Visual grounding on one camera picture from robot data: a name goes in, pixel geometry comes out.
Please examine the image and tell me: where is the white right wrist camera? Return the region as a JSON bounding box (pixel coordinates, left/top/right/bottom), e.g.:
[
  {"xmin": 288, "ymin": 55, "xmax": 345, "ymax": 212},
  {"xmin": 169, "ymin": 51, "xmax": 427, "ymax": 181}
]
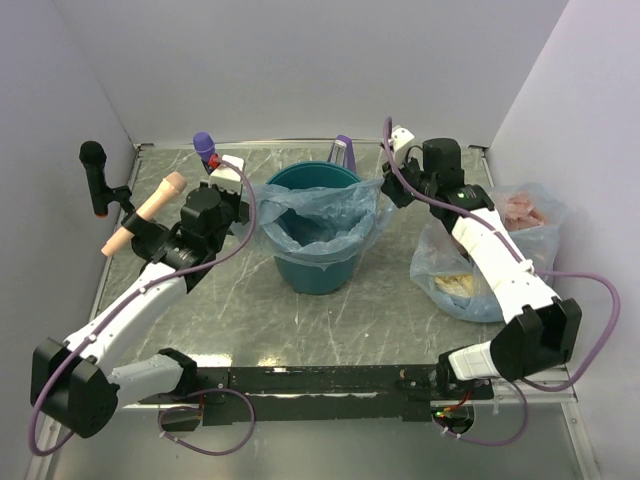
[{"xmin": 389, "ymin": 125, "xmax": 415, "ymax": 165}]

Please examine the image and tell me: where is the teal plastic trash bin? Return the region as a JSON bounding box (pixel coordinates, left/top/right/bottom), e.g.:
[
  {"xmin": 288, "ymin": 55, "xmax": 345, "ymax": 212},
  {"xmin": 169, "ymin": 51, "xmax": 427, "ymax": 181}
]
[{"xmin": 259, "ymin": 162, "xmax": 378, "ymax": 295}]

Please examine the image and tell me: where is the purple microphone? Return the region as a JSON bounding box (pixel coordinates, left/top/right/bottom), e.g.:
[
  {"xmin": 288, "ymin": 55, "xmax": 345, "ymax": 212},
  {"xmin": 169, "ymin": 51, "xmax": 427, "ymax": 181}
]
[{"xmin": 192, "ymin": 132, "xmax": 216, "ymax": 165}]

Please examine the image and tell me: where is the beige microphone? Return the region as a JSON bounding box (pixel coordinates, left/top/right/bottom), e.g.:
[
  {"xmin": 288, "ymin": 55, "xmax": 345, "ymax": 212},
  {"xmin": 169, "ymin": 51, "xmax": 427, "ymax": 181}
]
[{"xmin": 101, "ymin": 172, "xmax": 187, "ymax": 257}]

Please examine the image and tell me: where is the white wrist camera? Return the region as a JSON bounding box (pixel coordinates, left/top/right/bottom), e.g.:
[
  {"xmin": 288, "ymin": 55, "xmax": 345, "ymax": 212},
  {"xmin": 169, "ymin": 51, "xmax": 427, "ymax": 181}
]
[
  {"xmin": 208, "ymin": 155, "xmax": 245, "ymax": 195},
  {"xmin": 389, "ymin": 125, "xmax": 415, "ymax": 165}
]

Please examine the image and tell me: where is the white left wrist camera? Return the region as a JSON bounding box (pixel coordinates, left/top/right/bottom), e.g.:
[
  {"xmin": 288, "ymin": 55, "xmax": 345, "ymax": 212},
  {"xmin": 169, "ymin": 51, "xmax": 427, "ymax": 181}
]
[{"xmin": 208, "ymin": 155, "xmax": 245, "ymax": 195}]

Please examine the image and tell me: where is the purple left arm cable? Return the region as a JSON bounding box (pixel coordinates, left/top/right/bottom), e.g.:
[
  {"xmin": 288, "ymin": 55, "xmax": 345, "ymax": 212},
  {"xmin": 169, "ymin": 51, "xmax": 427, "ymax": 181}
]
[{"xmin": 27, "ymin": 164, "xmax": 259, "ymax": 457}]

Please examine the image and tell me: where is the purple metronome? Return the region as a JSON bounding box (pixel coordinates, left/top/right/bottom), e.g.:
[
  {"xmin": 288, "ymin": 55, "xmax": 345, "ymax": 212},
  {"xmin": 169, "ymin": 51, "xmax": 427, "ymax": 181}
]
[{"xmin": 327, "ymin": 135, "xmax": 357, "ymax": 173}]

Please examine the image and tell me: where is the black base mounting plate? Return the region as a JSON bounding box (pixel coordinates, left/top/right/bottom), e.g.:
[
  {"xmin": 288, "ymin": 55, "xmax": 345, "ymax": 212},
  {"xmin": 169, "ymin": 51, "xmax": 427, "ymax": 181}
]
[{"xmin": 137, "ymin": 364, "xmax": 494, "ymax": 427}]

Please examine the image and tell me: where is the black microphone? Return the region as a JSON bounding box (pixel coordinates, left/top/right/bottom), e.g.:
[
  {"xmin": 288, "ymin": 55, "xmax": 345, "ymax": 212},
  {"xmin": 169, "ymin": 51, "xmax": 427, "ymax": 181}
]
[{"xmin": 79, "ymin": 140, "xmax": 135, "ymax": 217}]

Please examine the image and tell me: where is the aluminium frame rail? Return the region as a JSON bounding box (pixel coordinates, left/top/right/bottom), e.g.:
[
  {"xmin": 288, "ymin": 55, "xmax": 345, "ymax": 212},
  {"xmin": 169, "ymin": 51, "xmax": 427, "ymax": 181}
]
[{"xmin": 132, "ymin": 138, "xmax": 489, "ymax": 151}]

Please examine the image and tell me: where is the black round stand base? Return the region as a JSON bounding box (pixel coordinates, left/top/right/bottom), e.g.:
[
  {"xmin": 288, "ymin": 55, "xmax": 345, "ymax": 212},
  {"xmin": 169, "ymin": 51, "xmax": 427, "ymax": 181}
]
[{"xmin": 124, "ymin": 218, "xmax": 169, "ymax": 261}]

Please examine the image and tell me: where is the light blue trash bag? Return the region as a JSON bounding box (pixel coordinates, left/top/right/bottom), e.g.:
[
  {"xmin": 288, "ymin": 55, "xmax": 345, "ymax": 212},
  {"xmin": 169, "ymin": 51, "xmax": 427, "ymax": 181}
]
[{"xmin": 248, "ymin": 179, "xmax": 395, "ymax": 270}]

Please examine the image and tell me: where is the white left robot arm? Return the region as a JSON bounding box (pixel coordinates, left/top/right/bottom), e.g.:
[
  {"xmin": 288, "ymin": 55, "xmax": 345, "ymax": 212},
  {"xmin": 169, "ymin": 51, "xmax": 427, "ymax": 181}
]
[{"xmin": 30, "ymin": 179, "xmax": 256, "ymax": 438}]

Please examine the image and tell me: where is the clear bag with trash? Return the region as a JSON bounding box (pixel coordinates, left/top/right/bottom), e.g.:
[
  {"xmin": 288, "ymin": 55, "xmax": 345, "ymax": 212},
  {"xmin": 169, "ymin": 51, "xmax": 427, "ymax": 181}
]
[{"xmin": 410, "ymin": 183, "xmax": 567, "ymax": 323}]

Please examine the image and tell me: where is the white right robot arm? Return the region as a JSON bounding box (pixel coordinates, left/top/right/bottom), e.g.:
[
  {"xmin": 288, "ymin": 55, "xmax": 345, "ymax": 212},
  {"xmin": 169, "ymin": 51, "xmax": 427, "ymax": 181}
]
[{"xmin": 382, "ymin": 134, "xmax": 582, "ymax": 399}]

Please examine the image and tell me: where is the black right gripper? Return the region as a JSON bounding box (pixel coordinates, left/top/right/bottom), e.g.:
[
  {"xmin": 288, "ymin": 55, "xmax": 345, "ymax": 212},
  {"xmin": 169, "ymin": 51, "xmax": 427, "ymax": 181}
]
[{"xmin": 381, "ymin": 152, "xmax": 437, "ymax": 209}]

